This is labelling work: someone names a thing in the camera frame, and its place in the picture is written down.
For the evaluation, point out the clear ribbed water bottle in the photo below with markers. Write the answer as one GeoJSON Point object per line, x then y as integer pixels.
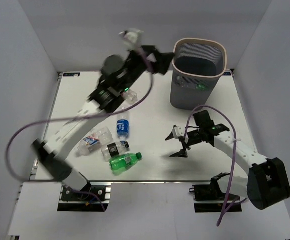
{"type": "Point", "coordinates": [185, 82]}

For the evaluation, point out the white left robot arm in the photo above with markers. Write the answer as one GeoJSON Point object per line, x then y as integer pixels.
{"type": "Point", "coordinates": [117, 76]}

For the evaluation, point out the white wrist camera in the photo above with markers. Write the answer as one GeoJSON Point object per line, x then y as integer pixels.
{"type": "Point", "coordinates": [178, 133]}
{"type": "Point", "coordinates": [132, 37]}

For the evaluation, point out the white blue label bottle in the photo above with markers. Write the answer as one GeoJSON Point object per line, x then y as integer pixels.
{"type": "Point", "coordinates": [93, 141]}

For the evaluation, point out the red label cola bottle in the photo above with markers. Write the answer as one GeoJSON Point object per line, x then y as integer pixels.
{"type": "Point", "coordinates": [130, 96]}

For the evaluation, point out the green bottle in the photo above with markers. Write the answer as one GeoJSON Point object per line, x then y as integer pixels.
{"type": "Point", "coordinates": [201, 87]}
{"type": "Point", "coordinates": [120, 164]}

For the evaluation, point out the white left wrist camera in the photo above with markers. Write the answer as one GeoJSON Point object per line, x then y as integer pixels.
{"type": "Point", "coordinates": [132, 37]}

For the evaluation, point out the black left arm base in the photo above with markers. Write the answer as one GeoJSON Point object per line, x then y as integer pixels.
{"type": "Point", "coordinates": [96, 201]}

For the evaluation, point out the black label clear bottle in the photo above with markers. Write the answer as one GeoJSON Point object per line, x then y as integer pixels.
{"type": "Point", "coordinates": [114, 149]}

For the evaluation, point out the blue label clear bottle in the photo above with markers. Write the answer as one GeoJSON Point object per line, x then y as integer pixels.
{"type": "Point", "coordinates": [122, 126]}

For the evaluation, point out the blue sticker left corner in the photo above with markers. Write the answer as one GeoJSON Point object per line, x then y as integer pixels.
{"type": "Point", "coordinates": [71, 74]}

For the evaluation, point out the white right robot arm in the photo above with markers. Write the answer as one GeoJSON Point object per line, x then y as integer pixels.
{"type": "Point", "coordinates": [266, 182]}

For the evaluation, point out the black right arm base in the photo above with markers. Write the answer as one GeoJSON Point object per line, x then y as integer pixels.
{"type": "Point", "coordinates": [208, 197]}

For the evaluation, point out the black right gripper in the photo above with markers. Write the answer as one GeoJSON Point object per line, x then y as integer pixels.
{"type": "Point", "coordinates": [182, 153]}

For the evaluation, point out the grey mesh waste bin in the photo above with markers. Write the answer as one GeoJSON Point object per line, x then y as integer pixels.
{"type": "Point", "coordinates": [202, 60]}

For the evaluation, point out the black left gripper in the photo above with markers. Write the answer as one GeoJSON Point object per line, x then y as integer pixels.
{"type": "Point", "coordinates": [161, 60]}

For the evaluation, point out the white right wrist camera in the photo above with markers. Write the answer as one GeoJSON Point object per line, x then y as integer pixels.
{"type": "Point", "coordinates": [178, 133]}

